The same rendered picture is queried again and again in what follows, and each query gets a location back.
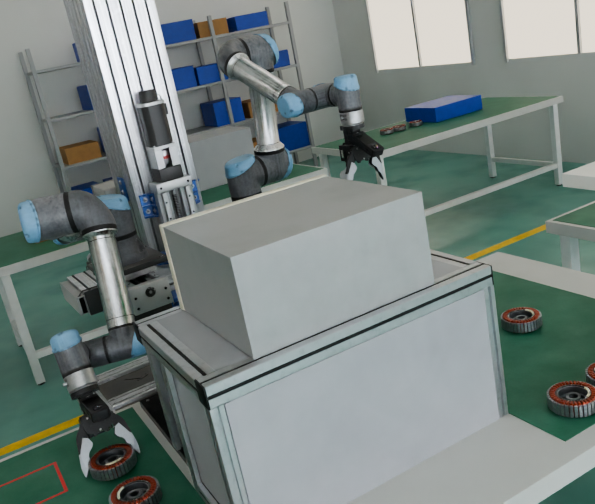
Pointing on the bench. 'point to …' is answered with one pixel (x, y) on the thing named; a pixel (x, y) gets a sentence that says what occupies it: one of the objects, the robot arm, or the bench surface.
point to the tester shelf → (364, 328)
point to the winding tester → (298, 259)
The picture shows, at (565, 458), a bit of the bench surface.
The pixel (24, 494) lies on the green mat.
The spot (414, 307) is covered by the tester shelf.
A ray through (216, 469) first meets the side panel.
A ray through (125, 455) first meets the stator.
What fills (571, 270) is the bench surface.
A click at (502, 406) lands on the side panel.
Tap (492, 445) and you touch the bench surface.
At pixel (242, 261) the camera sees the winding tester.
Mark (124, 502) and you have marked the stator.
